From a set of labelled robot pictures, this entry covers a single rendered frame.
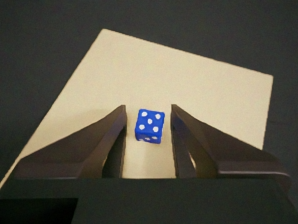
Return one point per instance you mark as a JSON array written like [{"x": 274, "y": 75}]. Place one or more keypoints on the tan flat mat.
[{"x": 120, "y": 69}]

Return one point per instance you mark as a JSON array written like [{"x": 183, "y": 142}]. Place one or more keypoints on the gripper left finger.
[{"x": 81, "y": 153}]

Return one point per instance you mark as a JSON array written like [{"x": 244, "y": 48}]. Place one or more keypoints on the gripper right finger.
[{"x": 217, "y": 154}]

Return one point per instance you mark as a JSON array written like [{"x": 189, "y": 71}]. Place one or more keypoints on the blue die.
[{"x": 149, "y": 126}]

